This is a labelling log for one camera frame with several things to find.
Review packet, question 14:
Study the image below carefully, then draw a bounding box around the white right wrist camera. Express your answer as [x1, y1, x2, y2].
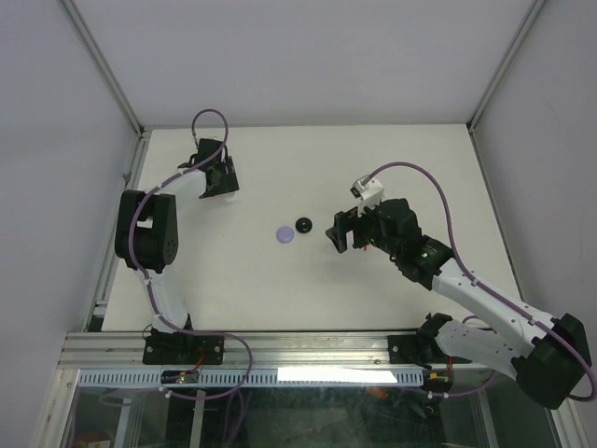
[350, 175, 384, 217]

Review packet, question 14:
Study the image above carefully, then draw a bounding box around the aluminium frame post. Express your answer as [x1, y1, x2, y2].
[466, 0, 548, 134]
[57, 0, 145, 137]

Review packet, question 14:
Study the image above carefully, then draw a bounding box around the aluminium mounting rail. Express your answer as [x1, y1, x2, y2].
[58, 330, 448, 370]

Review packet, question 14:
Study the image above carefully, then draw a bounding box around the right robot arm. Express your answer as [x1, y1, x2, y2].
[326, 199, 596, 410]

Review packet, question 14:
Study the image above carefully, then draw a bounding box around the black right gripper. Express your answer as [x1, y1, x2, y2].
[325, 196, 401, 259]

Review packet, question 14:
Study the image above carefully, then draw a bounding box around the aluminium frame post right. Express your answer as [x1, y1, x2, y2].
[466, 0, 548, 134]

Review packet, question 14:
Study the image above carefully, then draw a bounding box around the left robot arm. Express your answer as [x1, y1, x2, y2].
[115, 138, 240, 369]

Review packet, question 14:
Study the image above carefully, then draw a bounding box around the aluminium frame post left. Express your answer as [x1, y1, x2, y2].
[57, 0, 145, 137]

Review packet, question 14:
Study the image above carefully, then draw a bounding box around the white slotted cable duct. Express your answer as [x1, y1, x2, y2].
[78, 367, 423, 389]

